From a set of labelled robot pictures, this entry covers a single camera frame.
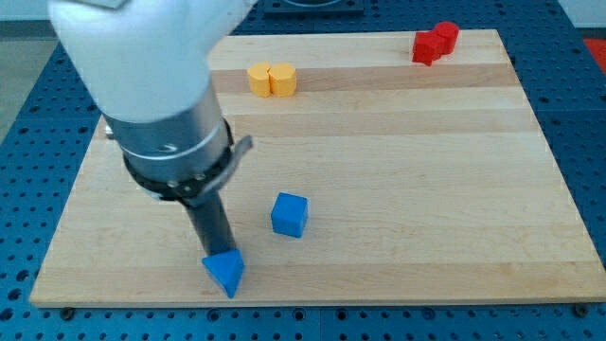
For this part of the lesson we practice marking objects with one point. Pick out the blue cube block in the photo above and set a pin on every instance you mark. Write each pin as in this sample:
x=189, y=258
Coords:
x=290, y=214

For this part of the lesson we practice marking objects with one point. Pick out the red angular block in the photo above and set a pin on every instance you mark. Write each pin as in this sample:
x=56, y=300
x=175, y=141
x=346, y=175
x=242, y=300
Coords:
x=427, y=47

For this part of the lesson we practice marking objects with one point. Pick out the red cylinder block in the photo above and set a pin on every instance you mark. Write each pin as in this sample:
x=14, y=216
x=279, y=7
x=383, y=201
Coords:
x=448, y=31

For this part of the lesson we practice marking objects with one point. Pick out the blue triangular block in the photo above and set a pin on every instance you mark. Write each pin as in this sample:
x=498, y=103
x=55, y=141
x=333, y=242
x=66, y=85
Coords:
x=226, y=270

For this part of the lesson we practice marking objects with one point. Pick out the wooden board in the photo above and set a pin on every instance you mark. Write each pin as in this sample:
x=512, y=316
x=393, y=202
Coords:
x=427, y=185

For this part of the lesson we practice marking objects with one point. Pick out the yellow hexagonal block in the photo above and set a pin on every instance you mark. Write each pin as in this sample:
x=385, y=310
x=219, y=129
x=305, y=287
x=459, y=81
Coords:
x=283, y=79

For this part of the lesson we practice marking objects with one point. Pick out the yellow half-round block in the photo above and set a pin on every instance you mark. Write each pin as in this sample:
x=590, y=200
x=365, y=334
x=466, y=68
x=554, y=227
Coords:
x=259, y=80

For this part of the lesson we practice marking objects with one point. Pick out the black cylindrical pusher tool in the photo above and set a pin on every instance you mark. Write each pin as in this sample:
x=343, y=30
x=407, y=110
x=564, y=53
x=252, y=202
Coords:
x=211, y=224

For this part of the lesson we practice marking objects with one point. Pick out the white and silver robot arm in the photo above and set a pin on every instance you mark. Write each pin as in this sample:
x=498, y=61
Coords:
x=144, y=62

